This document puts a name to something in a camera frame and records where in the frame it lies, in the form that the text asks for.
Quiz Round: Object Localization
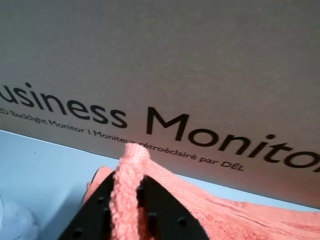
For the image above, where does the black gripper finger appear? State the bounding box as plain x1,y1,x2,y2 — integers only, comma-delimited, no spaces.
136,174,205,240
58,172,116,240

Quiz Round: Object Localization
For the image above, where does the orange terry towel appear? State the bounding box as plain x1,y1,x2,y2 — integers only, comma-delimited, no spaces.
86,142,320,240

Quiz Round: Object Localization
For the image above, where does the clear jar with white cubes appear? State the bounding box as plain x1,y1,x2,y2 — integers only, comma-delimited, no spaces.
0,193,41,240

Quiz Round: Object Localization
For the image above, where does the brown cardboard monitor box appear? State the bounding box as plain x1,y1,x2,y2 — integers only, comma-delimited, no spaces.
0,0,320,210

